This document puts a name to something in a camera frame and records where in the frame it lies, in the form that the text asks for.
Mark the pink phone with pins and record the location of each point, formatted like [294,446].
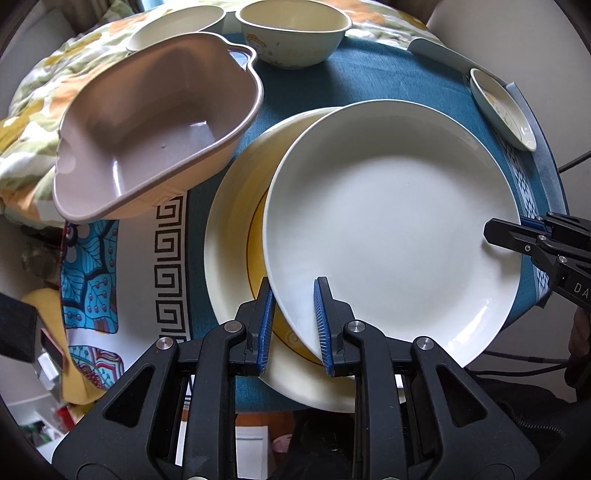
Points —
[51,348]

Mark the large white plate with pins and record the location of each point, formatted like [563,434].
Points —
[392,221]

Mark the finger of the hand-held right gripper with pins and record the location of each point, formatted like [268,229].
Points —
[505,235]
[568,226]

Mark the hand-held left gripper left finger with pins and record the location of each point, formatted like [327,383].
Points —
[265,332]

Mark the small printed plate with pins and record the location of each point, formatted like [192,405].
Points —
[503,106]

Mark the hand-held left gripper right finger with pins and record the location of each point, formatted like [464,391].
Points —
[322,332]

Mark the light blue mat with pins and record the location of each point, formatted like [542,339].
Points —
[443,53]

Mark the pink slipper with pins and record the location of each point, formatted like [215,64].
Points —
[280,445]

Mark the blue patterned tablecloth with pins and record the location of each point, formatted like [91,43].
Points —
[392,78]

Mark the cream bowl with print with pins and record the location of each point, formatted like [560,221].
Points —
[286,46]

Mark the black box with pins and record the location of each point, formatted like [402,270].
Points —
[16,327]

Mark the white box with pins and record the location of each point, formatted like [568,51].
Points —
[251,445]

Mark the floral blanket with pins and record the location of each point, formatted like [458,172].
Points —
[32,138]

